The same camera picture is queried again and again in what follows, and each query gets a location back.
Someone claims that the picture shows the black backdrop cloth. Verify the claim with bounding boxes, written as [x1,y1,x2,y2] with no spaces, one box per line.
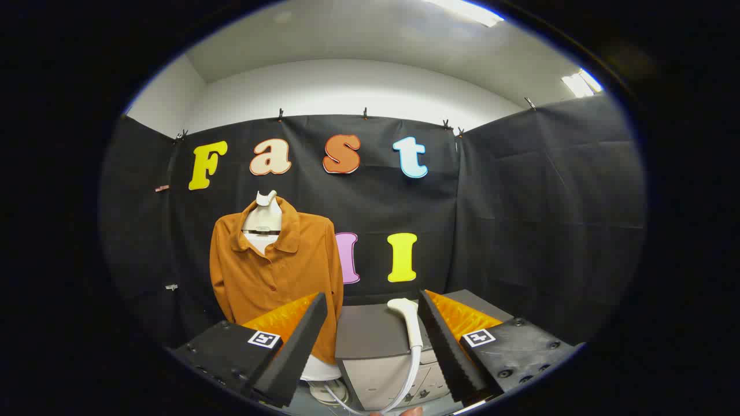
[98,95,647,353]

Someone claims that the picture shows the short ceiling light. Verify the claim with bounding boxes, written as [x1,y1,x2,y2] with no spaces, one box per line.
[561,68,603,98]

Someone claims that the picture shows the grey cabinet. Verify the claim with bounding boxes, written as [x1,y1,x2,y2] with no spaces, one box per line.
[334,289,515,412]

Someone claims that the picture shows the long ceiling light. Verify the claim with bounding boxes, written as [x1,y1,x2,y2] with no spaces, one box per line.
[425,0,505,28]

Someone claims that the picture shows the white mannequin torso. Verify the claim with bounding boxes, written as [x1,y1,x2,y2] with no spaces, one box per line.
[242,191,349,406]

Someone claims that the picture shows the row of black clips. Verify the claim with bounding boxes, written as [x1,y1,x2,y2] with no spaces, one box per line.
[175,97,537,142]

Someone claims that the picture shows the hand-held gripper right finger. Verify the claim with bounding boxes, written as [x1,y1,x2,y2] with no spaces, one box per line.
[417,289,580,405]

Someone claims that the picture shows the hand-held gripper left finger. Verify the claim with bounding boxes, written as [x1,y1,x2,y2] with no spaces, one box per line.
[172,292,329,408]

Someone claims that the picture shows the orange button-up shirt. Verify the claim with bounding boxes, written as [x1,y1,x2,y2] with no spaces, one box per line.
[209,196,345,365]

